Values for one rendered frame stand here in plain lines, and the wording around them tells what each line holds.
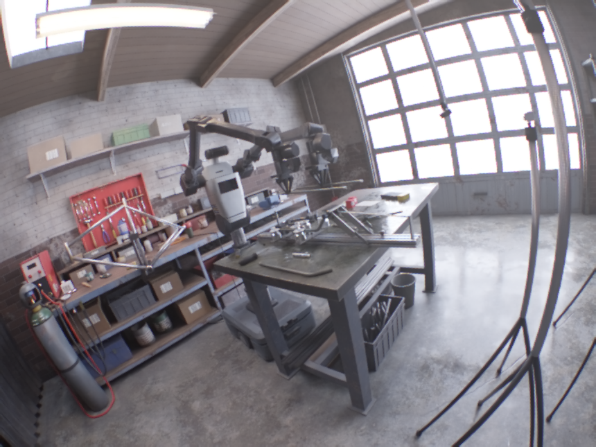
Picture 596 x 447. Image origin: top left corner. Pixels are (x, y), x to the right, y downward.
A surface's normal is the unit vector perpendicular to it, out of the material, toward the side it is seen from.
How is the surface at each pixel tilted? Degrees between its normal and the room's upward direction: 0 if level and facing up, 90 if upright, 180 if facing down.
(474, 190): 90
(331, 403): 0
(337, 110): 90
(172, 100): 90
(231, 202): 90
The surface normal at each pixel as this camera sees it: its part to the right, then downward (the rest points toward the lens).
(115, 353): 0.72, -0.01
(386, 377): -0.25, -0.94
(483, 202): -0.65, 0.34
